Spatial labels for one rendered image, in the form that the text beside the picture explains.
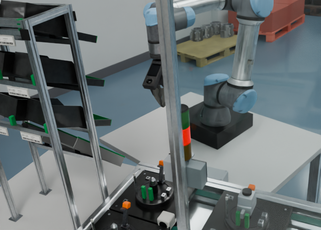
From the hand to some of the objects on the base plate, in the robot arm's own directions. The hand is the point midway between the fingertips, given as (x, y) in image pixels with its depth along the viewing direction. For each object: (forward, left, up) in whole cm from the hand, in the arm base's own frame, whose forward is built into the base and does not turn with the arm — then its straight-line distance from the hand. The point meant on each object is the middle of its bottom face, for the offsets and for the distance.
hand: (161, 104), depth 148 cm
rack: (+34, -25, -40) cm, 58 cm away
